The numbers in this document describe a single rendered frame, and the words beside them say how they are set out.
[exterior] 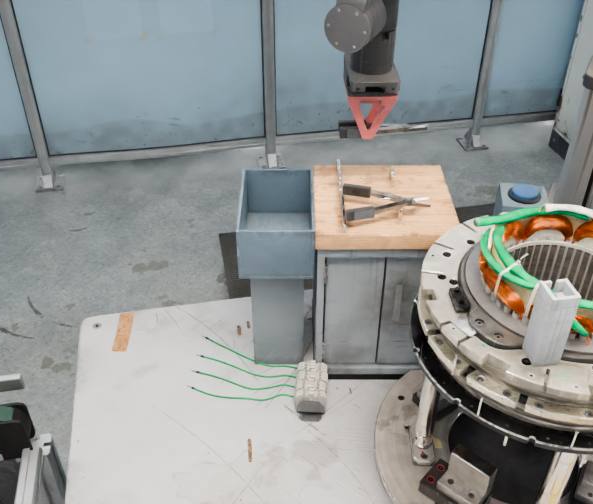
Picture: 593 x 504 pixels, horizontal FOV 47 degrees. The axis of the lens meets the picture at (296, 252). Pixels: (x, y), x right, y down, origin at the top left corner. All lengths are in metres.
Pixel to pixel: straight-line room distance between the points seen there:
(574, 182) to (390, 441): 0.56
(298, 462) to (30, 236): 2.10
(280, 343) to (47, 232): 1.95
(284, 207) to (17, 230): 2.01
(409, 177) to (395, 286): 0.17
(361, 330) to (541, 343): 0.40
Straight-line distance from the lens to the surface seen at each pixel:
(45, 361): 2.36
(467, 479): 0.94
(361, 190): 0.97
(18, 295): 2.65
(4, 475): 2.08
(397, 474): 0.98
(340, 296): 1.00
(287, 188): 1.08
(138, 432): 1.07
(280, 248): 0.94
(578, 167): 1.27
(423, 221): 0.96
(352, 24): 0.83
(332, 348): 1.07
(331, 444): 1.03
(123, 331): 1.22
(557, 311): 0.69
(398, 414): 1.05
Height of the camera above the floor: 1.60
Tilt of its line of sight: 37 degrees down
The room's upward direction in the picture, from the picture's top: straight up
